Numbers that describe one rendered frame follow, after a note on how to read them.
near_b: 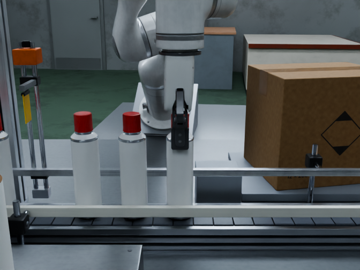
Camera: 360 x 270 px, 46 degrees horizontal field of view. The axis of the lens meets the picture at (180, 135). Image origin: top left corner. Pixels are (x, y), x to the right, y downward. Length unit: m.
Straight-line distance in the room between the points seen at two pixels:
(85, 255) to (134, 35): 0.67
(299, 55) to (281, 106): 5.36
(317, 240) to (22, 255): 0.53
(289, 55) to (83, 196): 5.64
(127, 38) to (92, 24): 7.69
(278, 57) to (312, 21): 2.49
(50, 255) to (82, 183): 0.15
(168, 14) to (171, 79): 0.11
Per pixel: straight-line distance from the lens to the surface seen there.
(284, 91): 0.98
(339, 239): 0.88
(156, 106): 1.46
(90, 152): 0.81
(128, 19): 1.20
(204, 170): 0.85
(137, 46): 1.23
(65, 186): 1.14
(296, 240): 0.85
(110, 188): 1.11
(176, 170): 0.79
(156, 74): 1.34
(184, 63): 0.72
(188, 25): 0.72
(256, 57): 6.28
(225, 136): 1.52
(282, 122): 1.00
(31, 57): 0.87
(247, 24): 8.55
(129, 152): 0.79
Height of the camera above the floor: 1.28
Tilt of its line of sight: 17 degrees down
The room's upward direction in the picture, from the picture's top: straight up
